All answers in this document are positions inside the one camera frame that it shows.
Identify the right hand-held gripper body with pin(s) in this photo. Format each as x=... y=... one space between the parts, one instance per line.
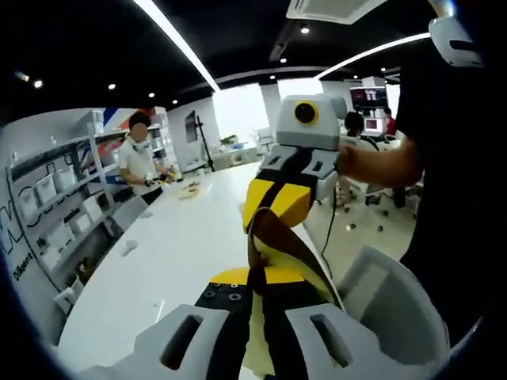
x=309 y=126

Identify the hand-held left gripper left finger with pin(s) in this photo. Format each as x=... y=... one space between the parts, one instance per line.
x=222 y=316

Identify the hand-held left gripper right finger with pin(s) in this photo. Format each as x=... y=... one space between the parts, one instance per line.
x=301 y=336

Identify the yellow garment with grey blue sleeves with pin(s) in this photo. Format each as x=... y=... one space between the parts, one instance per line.
x=285 y=241

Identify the pale wooden pieces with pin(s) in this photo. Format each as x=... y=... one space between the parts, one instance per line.
x=190 y=191

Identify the black monitor on tripod stand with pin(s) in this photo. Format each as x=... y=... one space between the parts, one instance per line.
x=191 y=126

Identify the long ceiling light strip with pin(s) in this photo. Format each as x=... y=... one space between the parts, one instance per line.
x=376 y=49
x=178 y=43

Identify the grey mesh office chair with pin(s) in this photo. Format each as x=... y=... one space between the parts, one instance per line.
x=396 y=293

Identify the ceiling air conditioner unit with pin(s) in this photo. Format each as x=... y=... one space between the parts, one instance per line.
x=336 y=10

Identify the person's dark clothed torso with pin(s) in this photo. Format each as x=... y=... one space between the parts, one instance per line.
x=455 y=178

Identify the grey metal shelf rack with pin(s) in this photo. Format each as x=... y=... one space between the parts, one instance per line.
x=107 y=136
x=59 y=152

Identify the white worn device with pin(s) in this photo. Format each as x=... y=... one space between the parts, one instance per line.
x=451 y=35

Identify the group of white storage bins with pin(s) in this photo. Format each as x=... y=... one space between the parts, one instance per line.
x=45 y=188

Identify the wall display screen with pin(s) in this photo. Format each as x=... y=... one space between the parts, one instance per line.
x=368 y=98

